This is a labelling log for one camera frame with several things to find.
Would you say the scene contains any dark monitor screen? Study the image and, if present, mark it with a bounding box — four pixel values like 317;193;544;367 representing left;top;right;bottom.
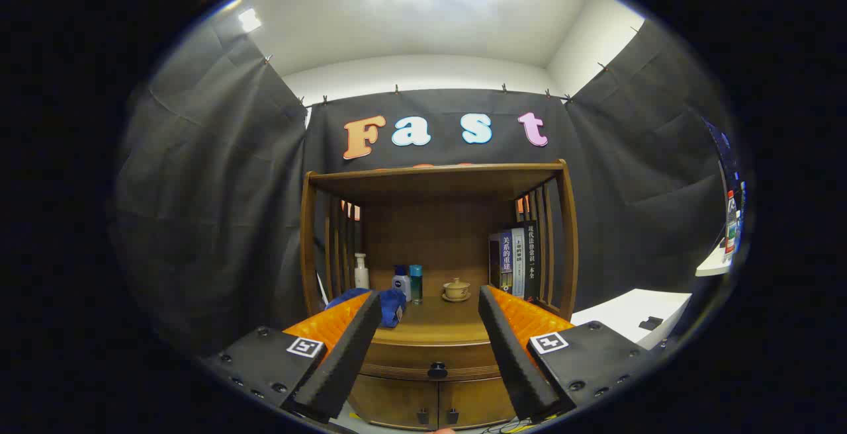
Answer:
703;116;742;190

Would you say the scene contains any white spine book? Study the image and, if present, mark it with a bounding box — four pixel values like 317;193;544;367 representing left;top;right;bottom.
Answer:
511;228;526;298

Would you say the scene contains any beige lidded teacup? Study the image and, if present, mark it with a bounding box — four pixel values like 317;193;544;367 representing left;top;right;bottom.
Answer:
441;278;472;303

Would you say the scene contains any blue towel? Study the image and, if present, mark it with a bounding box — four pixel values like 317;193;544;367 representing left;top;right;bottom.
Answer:
326;288;408;329

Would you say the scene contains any wooden countertop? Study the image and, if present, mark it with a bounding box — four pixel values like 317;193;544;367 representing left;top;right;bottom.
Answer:
371;295;494;347

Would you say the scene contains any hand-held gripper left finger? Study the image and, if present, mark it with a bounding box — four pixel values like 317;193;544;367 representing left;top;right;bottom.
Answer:
201;290;383;423

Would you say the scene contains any wooden cabinet door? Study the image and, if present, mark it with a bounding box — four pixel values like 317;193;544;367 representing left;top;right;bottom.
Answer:
349;374;439;429
438;378;517;429

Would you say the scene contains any white side cabinet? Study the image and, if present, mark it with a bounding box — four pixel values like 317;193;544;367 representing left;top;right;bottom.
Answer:
570;288;692;350

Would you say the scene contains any thin floor cable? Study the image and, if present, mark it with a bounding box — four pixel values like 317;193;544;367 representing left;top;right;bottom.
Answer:
480;417;533;434

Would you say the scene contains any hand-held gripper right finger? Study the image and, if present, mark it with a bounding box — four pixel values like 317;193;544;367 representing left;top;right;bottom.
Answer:
478;284;656;421

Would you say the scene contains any wooden drawer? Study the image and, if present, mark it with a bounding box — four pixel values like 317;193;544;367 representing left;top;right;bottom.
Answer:
361;343;502;382

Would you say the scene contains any wooden cabinet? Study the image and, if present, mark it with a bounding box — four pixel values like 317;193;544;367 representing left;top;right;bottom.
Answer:
299;159;580;431

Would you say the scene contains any blue spine book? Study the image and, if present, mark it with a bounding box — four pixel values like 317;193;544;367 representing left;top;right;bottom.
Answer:
488;230;515;293

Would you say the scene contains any white bottle blue cap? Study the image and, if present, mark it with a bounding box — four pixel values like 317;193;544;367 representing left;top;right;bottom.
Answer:
392;265;412;302

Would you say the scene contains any black spine book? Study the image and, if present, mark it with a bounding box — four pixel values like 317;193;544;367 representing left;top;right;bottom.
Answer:
523;221;540;300

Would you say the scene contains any white shelf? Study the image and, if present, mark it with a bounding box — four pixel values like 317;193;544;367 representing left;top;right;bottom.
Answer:
695;239;732;277

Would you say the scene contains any red label water bottle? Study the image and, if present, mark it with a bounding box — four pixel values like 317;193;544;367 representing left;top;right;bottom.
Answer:
723;189;738;256

